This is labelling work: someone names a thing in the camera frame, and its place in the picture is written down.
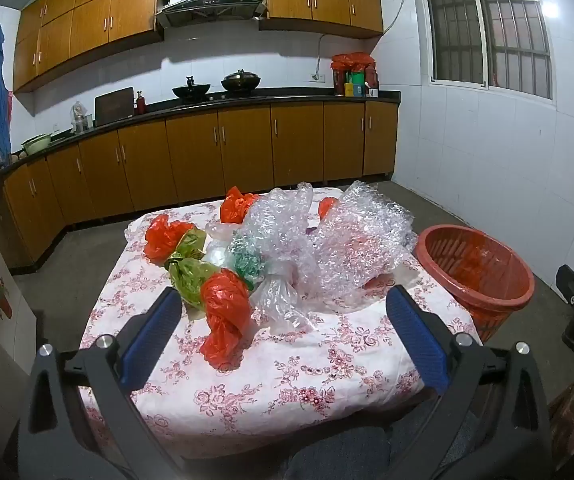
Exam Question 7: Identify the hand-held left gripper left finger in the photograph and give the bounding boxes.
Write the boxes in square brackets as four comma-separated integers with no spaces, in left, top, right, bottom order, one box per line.
[17,287,188,480]

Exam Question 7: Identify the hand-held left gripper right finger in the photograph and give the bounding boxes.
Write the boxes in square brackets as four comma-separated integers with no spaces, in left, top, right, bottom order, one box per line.
[382,284,555,480]

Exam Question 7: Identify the red plastic basket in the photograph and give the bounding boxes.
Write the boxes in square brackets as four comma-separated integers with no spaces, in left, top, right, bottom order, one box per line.
[413,225,535,343]

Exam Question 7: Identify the white translucent plastic bag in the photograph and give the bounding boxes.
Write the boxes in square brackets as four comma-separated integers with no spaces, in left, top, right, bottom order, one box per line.
[202,222,240,268]

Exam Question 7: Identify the large bubble wrap sheet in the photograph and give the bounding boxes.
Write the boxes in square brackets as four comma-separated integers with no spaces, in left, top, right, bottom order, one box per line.
[312,180,418,306]

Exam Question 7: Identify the emerald green plastic bag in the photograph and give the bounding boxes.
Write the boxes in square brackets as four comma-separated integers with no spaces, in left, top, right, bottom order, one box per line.
[227,235,268,291]

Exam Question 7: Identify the olive green plastic bag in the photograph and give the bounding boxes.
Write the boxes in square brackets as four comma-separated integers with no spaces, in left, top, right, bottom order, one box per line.
[165,257,220,311]
[174,227,209,261]

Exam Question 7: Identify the knotted orange plastic bag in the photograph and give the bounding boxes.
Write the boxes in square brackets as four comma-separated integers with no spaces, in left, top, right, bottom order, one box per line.
[199,268,253,372]

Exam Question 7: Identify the clear plastic bag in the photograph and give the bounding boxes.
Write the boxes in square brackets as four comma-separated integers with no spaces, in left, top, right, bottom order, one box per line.
[249,272,328,336]

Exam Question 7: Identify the floral white tablecloth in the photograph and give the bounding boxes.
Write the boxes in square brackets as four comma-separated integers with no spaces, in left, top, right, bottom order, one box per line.
[79,186,480,461]

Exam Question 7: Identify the person's jeans leg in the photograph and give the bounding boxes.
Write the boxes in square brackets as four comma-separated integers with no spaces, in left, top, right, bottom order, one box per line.
[282,410,473,480]

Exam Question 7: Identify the small orange plastic bag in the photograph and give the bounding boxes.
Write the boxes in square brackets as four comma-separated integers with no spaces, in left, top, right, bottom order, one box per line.
[317,196,340,221]

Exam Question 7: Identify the crumpled bubble wrap sheet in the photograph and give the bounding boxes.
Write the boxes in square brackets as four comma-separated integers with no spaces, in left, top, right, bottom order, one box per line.
[239,183,328,281]

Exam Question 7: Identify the wooden base cabinet row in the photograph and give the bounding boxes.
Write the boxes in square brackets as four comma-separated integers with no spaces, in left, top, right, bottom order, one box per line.
[0,100,399,271]

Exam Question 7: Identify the green basin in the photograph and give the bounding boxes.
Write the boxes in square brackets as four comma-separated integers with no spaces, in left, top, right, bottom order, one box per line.
[21,133,54,156]

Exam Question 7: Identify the bagged glass jars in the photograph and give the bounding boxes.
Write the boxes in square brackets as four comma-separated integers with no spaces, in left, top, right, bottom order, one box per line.
[70,101,94,134]

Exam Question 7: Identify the dark cutting board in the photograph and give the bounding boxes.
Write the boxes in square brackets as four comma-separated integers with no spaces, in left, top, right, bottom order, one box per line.
[94,87,135,127]

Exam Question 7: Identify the black wok with lid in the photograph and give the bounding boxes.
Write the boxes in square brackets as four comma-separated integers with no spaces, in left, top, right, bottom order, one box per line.
[221,69,262,93]

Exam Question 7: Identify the black kitchen countertop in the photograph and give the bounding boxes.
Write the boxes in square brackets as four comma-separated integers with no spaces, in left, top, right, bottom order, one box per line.
[0,89,401,196]

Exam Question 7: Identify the barred window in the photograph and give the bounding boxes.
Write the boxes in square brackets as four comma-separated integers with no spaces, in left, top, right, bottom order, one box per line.
[417,0,554,106]

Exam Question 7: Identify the orange bag on bottles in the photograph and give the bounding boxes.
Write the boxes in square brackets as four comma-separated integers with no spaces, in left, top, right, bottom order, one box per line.
[330,52,375,73]

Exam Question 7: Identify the white power cable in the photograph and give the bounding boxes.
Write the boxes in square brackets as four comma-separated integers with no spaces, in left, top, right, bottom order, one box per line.
[315,33,329,78]

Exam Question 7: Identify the wooden wall cabinet row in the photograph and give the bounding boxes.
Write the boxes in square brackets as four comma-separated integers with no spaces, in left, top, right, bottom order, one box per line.
[13,0,384,93]

